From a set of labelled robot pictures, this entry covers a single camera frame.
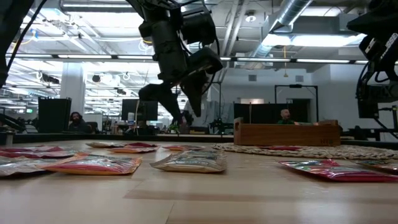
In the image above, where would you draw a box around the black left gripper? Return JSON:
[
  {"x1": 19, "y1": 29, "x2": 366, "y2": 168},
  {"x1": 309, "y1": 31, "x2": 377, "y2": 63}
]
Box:
[{"x1": 138, "y1": 7, "x2": 224, "y2": 124}]

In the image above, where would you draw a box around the long white light strip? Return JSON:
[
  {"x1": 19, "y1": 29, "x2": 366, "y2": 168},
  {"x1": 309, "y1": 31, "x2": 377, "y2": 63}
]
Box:
[{"x1": 0, "y1": 53, "x2": 398, "y2": 65}]

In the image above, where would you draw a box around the orange tea packet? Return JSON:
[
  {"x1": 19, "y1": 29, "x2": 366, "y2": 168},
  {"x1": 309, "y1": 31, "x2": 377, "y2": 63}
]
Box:
[
  {"x1": 161, "y1": 144, "x2": 208, "y2": 152},
  {"x1": 42, "y1": 154, "x2": 143, "y2": 176},
  {"x1": 107, "y1": 146, "x2": 161, "y2": 154}
]

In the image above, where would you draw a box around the black divider panel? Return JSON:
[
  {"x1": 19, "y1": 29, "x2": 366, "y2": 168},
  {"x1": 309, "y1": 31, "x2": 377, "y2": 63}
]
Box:
[{"x1": 233, "y1": 102, "x2": 312, "y2": 125}]

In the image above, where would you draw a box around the black metal frame stand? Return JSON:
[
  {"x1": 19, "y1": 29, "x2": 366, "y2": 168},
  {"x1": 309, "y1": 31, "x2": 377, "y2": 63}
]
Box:
[{"x1": 274, "y1": 83, "x2": 320, "y2": 125}]

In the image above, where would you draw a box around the wooden divided tea box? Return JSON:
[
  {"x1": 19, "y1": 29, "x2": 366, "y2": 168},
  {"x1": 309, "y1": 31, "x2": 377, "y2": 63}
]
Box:
[{"x1": 233, "y1": 117, "x2": 341, "y2": 147}]

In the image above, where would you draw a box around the white building column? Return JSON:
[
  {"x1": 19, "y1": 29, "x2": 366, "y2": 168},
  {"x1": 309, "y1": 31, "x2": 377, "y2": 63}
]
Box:
[{"x1": 60, "y1": 62, "x2": 86, "y2": 133}]

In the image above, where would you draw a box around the silver spiral air duct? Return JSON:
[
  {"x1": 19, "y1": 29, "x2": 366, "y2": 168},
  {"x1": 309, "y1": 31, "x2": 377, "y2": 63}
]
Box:
[{"x1": 248, "y1": 0, "x2": 313, "y2": 58}]

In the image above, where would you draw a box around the black cabinet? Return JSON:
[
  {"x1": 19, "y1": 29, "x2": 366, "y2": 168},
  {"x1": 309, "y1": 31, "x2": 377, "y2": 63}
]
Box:
[{"x1": 37, "y1": 97, "x2": 73, "y2": 134}]

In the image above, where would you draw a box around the round woven placemat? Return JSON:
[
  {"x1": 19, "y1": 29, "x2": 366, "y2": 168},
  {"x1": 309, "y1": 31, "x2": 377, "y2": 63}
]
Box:
[{"x1": 212, "y1": 142, "x2": 398, "y2": 161}]

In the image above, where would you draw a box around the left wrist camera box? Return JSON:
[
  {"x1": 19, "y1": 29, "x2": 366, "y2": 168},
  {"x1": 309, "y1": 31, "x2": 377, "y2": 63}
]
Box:
[{"x1": 182, "y1": 7, "x2": 218, "y2": 45}]

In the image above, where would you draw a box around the black computer monitor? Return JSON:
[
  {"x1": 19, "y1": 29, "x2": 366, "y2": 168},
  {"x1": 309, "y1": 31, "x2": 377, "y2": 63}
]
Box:
[{"x1": 121, "y1": 98, "x2": 159, "y2": 122}]

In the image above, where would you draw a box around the person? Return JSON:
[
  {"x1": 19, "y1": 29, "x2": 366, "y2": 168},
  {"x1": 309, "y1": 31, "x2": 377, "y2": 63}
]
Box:
[
  {"x1": 67, "y1": 111, "x2": 90, "y2": 133},
  {"x1": 277, "y1": 108, "x2": 296, "y2": 125}
]

